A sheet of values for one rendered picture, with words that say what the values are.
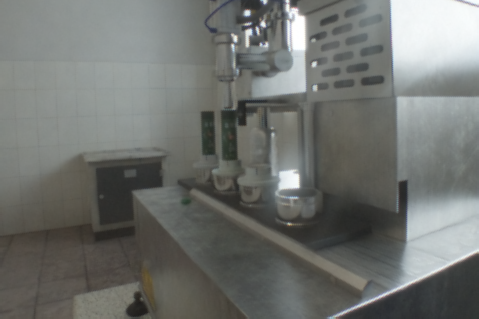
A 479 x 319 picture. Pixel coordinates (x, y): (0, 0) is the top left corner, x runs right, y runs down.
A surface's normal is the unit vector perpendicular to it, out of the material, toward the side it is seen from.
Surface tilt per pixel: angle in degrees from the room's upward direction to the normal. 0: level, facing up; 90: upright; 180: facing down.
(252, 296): 0
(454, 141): 90
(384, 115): 90
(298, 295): 0
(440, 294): 90
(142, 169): 90
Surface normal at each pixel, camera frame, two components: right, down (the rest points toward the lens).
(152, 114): 0.47, 0.03
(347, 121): -0.88, 0.05
